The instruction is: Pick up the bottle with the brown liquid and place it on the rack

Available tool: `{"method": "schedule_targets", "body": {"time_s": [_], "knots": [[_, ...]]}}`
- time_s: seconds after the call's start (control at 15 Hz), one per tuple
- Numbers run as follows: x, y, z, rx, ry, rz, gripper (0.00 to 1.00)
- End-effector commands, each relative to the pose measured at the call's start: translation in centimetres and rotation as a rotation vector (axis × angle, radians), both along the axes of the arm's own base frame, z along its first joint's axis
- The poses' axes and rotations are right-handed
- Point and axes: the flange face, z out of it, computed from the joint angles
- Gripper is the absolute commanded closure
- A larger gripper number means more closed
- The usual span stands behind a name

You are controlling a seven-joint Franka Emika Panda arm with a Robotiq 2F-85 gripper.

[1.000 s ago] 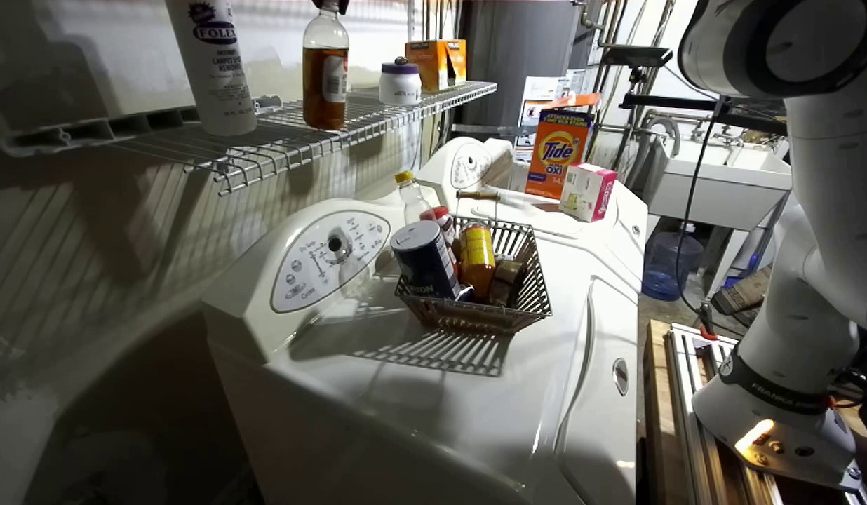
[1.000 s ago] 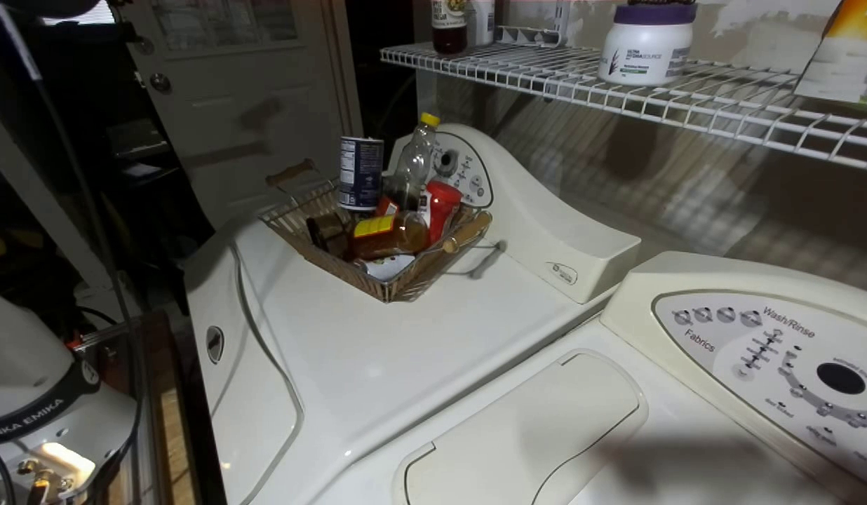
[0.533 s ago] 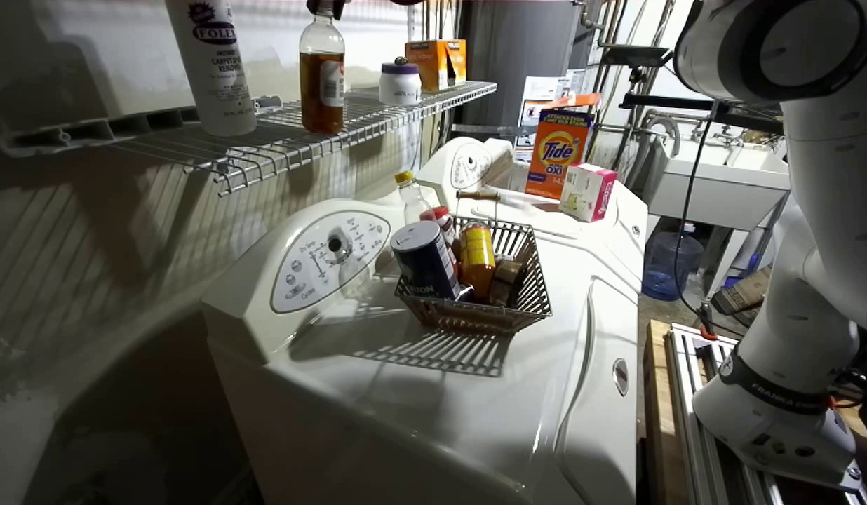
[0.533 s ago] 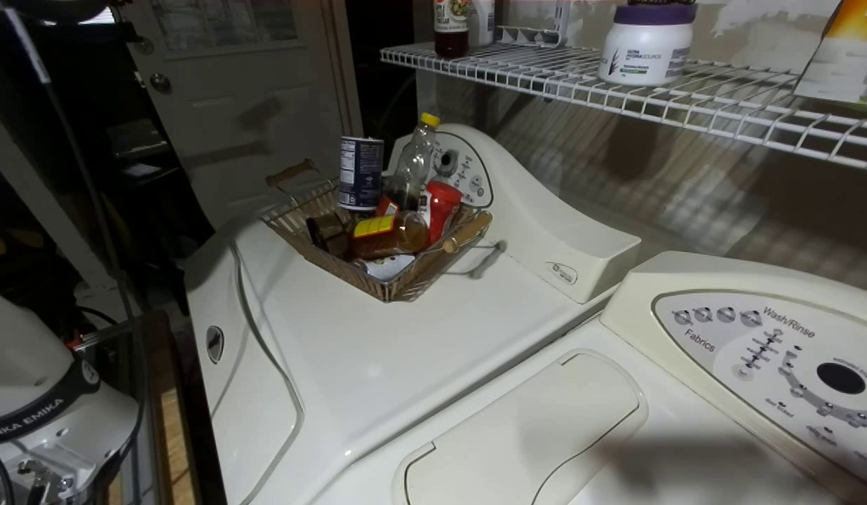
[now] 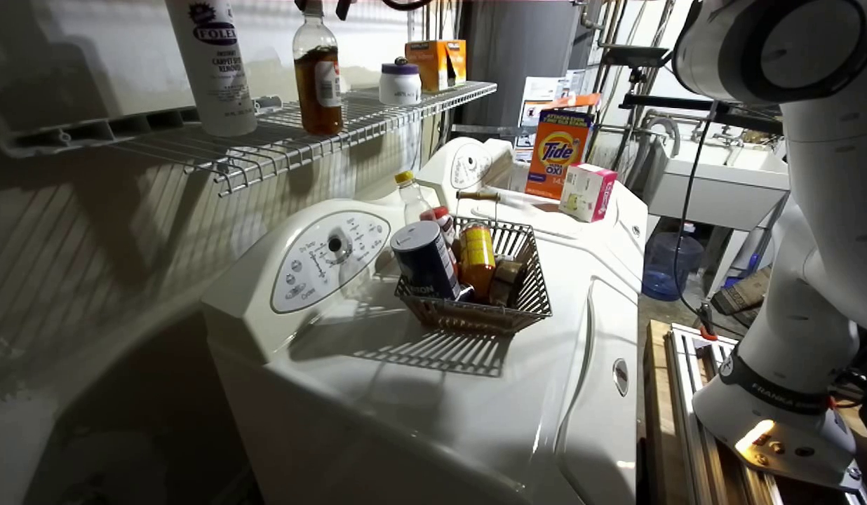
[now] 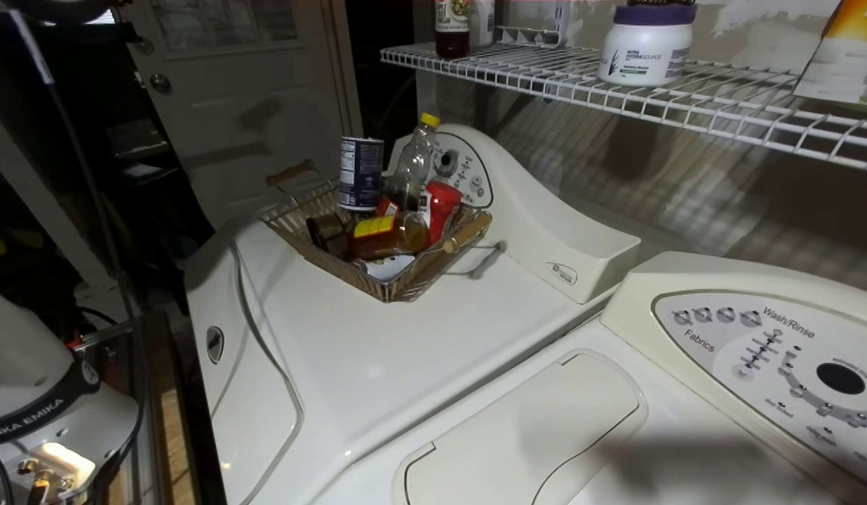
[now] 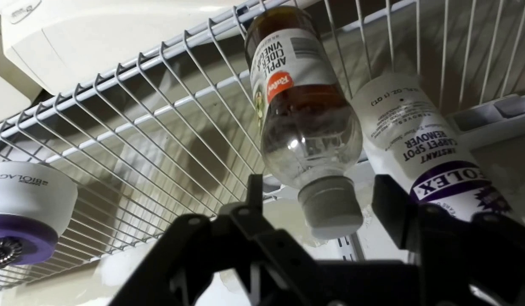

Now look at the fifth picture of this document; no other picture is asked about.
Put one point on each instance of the grey water heater tank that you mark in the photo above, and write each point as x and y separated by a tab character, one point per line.
520	47

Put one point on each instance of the orange cardboard box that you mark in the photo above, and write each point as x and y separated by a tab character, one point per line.
433	64

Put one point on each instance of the brown liquid bottle white cap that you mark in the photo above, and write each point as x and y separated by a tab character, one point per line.
319	85

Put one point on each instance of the white utility sink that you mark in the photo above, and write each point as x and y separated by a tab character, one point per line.
722	186

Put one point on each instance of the pink white small box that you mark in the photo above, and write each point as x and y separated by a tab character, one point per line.
587	193

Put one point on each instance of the tall white plastic bottle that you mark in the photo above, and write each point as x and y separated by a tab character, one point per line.
216	65

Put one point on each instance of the yellow label brown bottle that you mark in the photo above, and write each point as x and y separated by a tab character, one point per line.
478	257

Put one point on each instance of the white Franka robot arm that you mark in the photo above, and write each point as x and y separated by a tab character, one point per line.
826	235

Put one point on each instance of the orange Tide detergent box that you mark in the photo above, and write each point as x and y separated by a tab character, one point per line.
559	155

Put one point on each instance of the clear bottle yellow cap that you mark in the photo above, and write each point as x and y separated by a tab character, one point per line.
412	198

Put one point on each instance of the white washing machine oval panel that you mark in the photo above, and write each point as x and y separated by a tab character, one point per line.
405	421

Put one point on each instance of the red cap bottle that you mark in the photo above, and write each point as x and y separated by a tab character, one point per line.
437	215

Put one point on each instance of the white jar purple lid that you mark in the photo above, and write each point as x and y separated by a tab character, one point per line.
401	83

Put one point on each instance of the wooden robot platform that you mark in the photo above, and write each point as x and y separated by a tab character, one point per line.
676	421

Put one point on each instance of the blue water jug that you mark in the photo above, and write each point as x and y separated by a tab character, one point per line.
673	263

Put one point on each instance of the blue white labelled can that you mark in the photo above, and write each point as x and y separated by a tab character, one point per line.
423	257

